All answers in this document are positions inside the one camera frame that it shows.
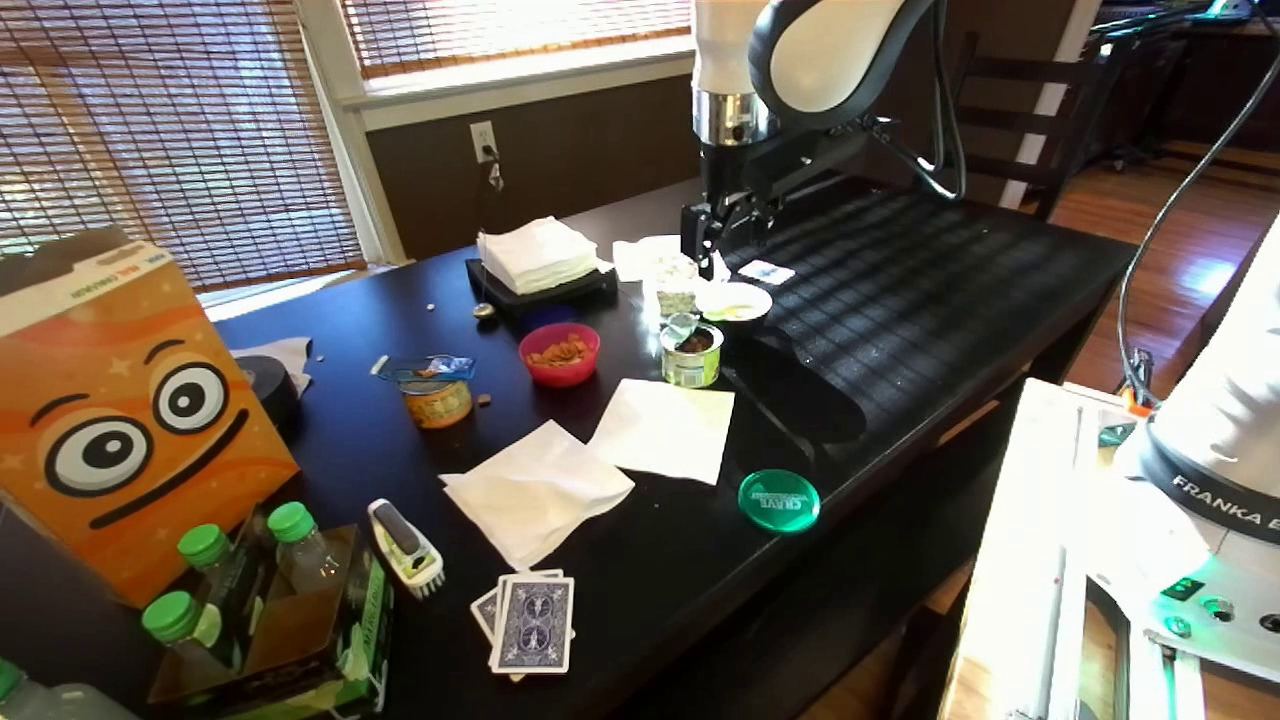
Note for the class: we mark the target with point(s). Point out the dark background desk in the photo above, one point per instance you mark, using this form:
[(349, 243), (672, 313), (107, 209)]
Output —
[(1203, 65)]

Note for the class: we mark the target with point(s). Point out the white paper sheet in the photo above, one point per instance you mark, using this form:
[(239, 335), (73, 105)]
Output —
[(280, 349)]

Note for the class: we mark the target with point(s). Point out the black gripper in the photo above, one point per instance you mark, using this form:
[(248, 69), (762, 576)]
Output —
[(722, 182)]

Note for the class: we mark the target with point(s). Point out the green round plastic lid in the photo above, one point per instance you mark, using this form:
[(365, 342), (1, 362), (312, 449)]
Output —
[(781, 500)]

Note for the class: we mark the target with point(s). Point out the window blind above napkins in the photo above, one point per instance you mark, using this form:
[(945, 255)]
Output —
[(532, 25)]

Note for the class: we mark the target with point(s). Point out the blue backed playing card deck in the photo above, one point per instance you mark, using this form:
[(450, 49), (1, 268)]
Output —
[(532, 627)]

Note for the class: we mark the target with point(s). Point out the white playing card dark print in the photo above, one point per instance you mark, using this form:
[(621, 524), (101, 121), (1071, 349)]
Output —
[(765, 272)]

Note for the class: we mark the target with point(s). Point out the small coin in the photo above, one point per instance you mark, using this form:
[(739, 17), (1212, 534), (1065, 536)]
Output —
[(480, 308)]

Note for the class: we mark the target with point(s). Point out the wall power outlet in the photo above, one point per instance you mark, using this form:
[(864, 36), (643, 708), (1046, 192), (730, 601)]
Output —
[(480, 142)]

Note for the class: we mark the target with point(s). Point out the crumpled white paper napkin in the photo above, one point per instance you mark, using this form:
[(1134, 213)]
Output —
[(532, 488)]

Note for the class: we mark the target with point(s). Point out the large white robot body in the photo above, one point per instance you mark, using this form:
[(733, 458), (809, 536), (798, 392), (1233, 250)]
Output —
[(1156, 220)]

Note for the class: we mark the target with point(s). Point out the bottle pack carton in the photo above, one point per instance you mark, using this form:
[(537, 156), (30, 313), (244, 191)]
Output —
[(326, 643)]

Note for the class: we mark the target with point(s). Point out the clear container of nuts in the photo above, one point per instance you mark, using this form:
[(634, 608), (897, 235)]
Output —
[(672, 293)]

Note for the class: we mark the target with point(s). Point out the stack of white napkins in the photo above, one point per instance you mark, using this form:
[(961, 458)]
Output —
[(537, 250)]

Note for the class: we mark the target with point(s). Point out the black tape roll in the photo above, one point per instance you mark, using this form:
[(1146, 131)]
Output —
[(273, 388)]

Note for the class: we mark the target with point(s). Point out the small white scrap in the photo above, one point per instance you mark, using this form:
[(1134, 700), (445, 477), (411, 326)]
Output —
[(379, 362)]

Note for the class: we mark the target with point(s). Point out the white napkin beside container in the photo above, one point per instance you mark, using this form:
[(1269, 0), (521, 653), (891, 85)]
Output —
[(643, 255)]

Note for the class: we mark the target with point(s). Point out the white window frame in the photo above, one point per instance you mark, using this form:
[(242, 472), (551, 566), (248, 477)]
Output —
[(532, 81)]

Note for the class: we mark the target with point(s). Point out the black napkin tray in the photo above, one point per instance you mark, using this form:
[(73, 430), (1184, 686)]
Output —
[(560, 300)]

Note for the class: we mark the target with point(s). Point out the red plastic bowl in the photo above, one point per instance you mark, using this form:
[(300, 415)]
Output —
[(560, 352)]

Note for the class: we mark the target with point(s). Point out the clear jar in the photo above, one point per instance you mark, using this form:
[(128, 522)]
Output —
[(690, 359)]

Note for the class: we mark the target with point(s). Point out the robot mounting stand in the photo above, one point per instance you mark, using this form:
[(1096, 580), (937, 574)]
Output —
[(1041, 562)]

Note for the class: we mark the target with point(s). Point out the flat white paper napkin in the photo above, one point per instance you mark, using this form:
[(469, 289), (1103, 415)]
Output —
[(667, 430)]

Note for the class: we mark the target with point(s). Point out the black ladder shelf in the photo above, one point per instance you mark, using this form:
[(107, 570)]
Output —
[(1021, 94)]

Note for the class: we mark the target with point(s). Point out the small orange lidded jar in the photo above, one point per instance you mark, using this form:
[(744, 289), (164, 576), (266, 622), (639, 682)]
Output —
[(438, 401)]

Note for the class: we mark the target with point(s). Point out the white round bowl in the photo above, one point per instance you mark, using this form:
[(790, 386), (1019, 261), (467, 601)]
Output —
[(739, 300)]

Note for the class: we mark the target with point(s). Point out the large window blind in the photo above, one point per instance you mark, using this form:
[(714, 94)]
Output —
[(172, 134)]

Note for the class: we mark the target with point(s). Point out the white stapler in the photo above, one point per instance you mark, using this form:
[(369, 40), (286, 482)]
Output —
[(407, 544)]

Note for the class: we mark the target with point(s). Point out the blue backed playing card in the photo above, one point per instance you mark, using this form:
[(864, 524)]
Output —
[(480, 608)]

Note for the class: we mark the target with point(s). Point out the orange cartoon face box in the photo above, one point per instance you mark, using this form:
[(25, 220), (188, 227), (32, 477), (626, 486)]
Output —
[(134, 427)]

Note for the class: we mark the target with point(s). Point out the metal clamp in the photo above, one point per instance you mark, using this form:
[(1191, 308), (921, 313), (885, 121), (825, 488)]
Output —
[(1136, 382)]

